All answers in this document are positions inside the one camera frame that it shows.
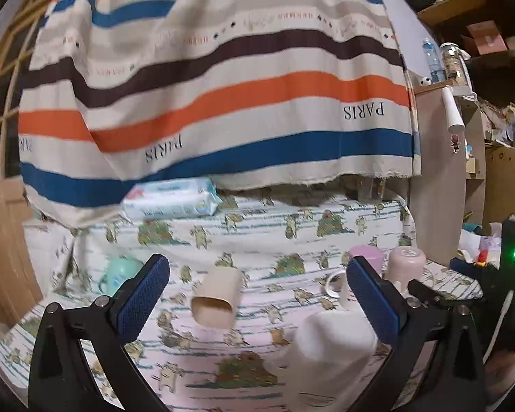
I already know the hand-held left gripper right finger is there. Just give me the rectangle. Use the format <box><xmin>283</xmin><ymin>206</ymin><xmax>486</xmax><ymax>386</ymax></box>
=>
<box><xmin>347</xmin><ymin>255</ymin><xmax>488</xmax><ymax>412</ymax></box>

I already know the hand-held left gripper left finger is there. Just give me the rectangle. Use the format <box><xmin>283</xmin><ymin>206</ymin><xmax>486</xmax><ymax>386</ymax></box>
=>
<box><xmin>28</xmin><ymin>254</ymin><xmax>171</xmax><ymax>412</ymax></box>

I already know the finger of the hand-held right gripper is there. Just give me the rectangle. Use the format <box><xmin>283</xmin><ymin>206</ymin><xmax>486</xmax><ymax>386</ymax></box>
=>
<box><xmin>450</xmin><ymin>257</ymin><xmax>501</xmax><ymax>286</ymax></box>
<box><xmin>408</xmin><ymin>279</ymin><xmax>456</xmax><ymax>310</ymax></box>

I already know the beige square cup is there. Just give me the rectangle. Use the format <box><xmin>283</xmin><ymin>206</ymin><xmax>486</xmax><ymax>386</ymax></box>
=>
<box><xmin>191</xmin><ymin>266</ymin><xmax>242</xmax><ymax>329</ymax></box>

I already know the teal cup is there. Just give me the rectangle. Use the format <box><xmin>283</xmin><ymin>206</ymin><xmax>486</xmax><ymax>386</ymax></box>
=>
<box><xmin>99</xmin><ymin>255</ymin><xmax>145</xmax><ymax>295</ymax></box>

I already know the pink cup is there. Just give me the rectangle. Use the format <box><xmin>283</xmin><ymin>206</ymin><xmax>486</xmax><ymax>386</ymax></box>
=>
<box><xmin>386</xmin><ymin>247</ymin><xmax>427</xmax><ymax>296</ymax></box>

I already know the purple cup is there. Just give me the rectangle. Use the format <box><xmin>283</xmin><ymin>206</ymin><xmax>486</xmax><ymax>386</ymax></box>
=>
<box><xmin>350</xmin><ymin>244</ymin><xmax>385</xmax><ymax>278</ymax></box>

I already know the white cup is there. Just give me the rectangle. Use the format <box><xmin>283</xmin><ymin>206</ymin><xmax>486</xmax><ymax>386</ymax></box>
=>
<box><xmin>275</xmin><ymin>309</ymin><xmax>378</xmax><ymax>412</ymax></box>

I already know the person's right hand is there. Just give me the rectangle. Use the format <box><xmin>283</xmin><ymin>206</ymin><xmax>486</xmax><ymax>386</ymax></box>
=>
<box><xmin>485</xmin><ymin>349</ymin><xmax>515</xmax><ymax>386</ymax></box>

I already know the white mug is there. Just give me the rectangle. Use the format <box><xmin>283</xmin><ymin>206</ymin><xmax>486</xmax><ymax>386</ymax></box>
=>
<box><xmin>324</xmin><ymin>271</ymin><xmax>358</xmax><ymax>310</ymax></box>

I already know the wooden cabinet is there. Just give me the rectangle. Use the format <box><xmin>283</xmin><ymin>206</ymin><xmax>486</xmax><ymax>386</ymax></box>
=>
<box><xmin>407</xmin><ymin>79</ymin><xmax>489</xmax><ymax>263</ymax></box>

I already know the cardboard box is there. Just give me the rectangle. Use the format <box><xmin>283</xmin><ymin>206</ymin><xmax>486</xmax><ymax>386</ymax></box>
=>
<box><xmin>484</xmin><ymin>145</ymin><xmax>515</xmax><ymax>225</ymax></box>

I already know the wet wipes pack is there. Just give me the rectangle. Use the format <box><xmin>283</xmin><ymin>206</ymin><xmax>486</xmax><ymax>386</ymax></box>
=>
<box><xmin>121</xmin><ymin>177</ymin><xmax>223</xmax><ymax>220</ymax></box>

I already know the bear print bed sheet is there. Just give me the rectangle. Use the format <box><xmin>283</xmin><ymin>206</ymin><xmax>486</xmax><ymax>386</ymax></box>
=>
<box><xmin>0</xmin><ymin>195</ymin><xmax>485</xmax><ymax>412</ymax></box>

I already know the glass jar with lid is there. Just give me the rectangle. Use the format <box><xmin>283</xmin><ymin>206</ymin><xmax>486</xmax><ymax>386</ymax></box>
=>
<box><xmin>439</xmin><ymin>42</ymin><xmax>470</xmax><ymax>87</ymax></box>

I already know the clear water bottle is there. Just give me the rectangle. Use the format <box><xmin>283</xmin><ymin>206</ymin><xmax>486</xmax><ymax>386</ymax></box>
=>
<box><xmin>422</xmin><ymin>38</ymin><xmax>445</xmax><ymax>83</ymax></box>

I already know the striped blanket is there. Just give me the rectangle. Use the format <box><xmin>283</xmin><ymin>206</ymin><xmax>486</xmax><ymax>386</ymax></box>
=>
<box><xmin>17</xmin><ymin>0</ymin><xmax>422</xmax><ymax>229</ymax></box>

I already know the pink box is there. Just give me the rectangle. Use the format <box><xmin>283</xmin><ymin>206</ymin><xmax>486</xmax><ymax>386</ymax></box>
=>
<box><xmin>466</xmin><ymin>21</ymin><xmax>508</xmax><ymax>53</ymax></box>

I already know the white cable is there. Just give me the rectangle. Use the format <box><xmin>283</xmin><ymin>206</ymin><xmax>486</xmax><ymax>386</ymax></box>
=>
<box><xmin>488</xmin><ymin>290</ymin><xmax>515</xmax><ymax>359</ymax></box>

